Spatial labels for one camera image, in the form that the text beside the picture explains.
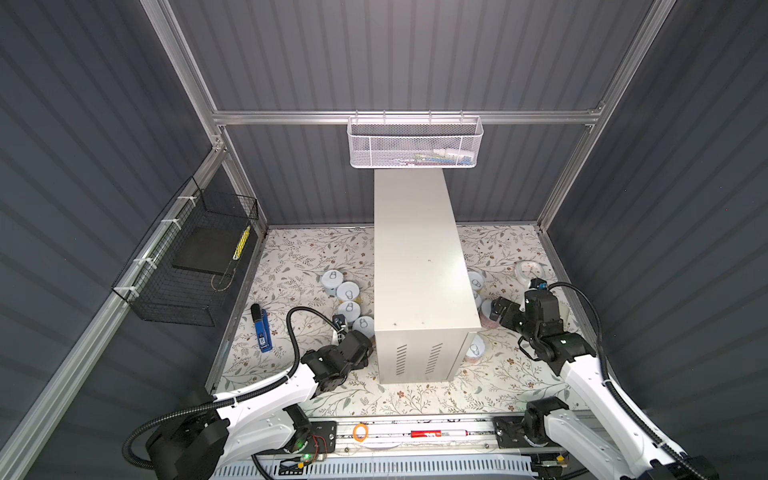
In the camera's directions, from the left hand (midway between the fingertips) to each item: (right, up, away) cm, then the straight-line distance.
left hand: (354, 349), depth 85 cm
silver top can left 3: (-2, +10, +5) cm, 12 cm away
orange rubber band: (+4, -17, -12) cm, 21 cm away
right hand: (+44, +12, -3) cm, 46 cm away
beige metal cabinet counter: (+17, +17, -27) cm, 36 cm away
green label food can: (+35, +1, -3) cm, 35 cm away
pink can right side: (+39, +9, +3) cm, 40 cm away
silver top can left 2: (-3, +16, +9) cm, 19 cm away
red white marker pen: (+23, -17, -12) cm, 31 cm away
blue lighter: (-29, +7, +6) cm, 31 cm away
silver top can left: (-9, +19, +13) cm, 25 cm away
